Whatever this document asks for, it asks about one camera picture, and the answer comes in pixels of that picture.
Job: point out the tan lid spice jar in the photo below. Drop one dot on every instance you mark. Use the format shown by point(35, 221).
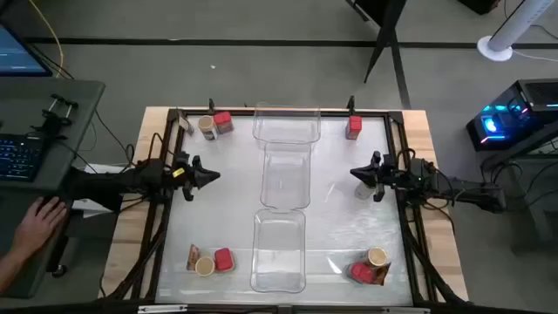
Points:
point(362, 192)
point(377, 257)
point(205, 266)
point(206, 123)

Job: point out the computer monitor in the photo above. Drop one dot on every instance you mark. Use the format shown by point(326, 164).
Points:
point(17, 52)

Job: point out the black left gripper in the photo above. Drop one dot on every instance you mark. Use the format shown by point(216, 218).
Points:
point(185, 179)

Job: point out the clear plastic bin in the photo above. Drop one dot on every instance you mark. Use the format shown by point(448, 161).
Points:
point(285, 131)
point(277, 253)
point(285, 179)

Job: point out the backlit black keyboard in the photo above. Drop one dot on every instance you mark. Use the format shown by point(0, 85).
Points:
point(19, 157)

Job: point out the black stand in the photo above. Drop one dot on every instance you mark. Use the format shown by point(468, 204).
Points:
point(388, 22)

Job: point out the black box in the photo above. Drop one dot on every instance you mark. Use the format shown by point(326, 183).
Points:
point(479, 5)

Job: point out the grey desk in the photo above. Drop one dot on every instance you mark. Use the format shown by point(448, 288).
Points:
point(26, 104)

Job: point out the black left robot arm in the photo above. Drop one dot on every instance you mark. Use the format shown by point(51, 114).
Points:
point(109, 187)

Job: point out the black clamp with silver rods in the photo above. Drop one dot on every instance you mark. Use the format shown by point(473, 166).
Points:
point(52, 120)

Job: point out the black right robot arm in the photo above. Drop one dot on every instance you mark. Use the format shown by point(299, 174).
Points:
point(457, 189)

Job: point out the person's hand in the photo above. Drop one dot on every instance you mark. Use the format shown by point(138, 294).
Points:
point(37, 227)

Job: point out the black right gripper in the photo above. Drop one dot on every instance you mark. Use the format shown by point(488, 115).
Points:
point(388, 176)

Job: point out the white tower fan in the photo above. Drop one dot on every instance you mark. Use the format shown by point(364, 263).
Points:
point(505, 39)

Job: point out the silver metal bracket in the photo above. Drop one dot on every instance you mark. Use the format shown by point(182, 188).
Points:
point(161, 309)

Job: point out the black computer tower with lights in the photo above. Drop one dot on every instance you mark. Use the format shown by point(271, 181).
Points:
point(523, 113)

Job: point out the person's forearm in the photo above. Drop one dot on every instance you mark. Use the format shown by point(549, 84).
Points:
point(8, 270)

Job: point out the black table clamp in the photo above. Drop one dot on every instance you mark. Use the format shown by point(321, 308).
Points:
point(351, 104)
point(211, 106)

